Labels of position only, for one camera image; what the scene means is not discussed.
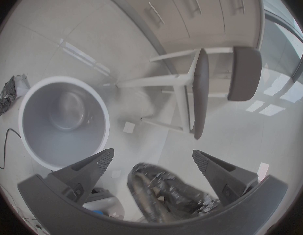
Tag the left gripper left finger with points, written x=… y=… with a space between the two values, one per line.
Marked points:
x=86 y=171

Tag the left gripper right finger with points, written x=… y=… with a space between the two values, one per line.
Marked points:
x=221 y=177

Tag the black plastic bag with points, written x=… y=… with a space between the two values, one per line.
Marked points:
x=171 y=192

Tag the white trash bin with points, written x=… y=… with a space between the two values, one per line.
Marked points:
x=43 y=121

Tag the crumpled black plastic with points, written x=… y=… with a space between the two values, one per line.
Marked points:
x=6 y=94

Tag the white chair with grey seat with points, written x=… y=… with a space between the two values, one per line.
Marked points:
x=201 y=92

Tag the crumpled white paper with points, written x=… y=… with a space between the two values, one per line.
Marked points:
x=21 y=87

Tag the window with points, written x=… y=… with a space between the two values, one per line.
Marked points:
x=276 y=48

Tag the beige chest of drawers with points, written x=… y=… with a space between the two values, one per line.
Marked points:
x=205 y=16

